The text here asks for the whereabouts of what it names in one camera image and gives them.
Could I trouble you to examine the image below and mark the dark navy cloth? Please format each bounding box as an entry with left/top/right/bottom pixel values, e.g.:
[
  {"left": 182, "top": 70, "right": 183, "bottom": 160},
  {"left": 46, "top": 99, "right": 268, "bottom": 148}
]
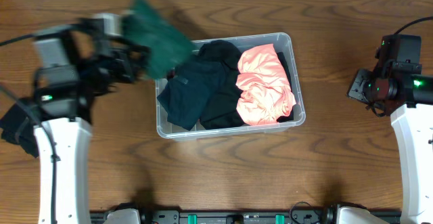
[{"left": 157, "top": 56, "right": 226, "bottom": 131}]

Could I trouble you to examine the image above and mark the black garment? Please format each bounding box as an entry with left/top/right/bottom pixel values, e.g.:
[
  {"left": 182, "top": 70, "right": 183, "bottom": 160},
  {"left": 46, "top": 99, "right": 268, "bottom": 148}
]
[{"left": 198, "top": 40, "right": 291, "bottom": 130}]

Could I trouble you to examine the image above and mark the pink shirt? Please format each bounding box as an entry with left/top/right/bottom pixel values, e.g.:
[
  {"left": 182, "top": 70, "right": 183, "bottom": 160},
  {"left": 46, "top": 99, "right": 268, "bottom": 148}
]
[{"left": 235, "top": 44, "right": 296, "bottom": 126}]

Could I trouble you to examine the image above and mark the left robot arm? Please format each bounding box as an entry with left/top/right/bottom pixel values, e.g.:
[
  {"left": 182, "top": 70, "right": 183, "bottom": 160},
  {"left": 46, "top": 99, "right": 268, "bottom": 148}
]
[{"left": 26, "top": 14, "right": 147, "bottom": 223}]

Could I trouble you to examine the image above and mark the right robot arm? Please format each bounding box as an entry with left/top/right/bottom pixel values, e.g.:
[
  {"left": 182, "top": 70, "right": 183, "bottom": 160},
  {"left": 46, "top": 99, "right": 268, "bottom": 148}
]
[{"left": 346, "top": 34, "right": 432, "bottom": 223}]

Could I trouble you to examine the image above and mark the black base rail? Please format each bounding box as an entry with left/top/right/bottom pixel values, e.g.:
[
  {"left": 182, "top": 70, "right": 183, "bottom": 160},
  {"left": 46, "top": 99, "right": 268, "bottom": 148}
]
[{"left": 89, "top": 202, "right": 403, "bottom": 224}]

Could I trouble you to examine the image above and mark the dark green shirt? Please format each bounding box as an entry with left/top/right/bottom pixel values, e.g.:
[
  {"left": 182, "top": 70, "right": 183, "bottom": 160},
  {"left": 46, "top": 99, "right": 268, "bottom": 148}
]
[{"left": 122, "top": 0, "right": 195, "bottom": 79}]

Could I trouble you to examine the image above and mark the black cloth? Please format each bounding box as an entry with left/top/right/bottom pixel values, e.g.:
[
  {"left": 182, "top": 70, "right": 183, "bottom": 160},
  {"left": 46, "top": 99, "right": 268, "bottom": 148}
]
[{"left": 1, "top": 104, "right": 39, "bottom": 158}]

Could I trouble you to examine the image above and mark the clear plastic storage bin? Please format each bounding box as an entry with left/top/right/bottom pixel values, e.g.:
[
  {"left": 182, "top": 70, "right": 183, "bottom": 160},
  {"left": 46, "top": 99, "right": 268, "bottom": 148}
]
[{"left": 156, "top": 32, "right": 306, "bottom": 141}]

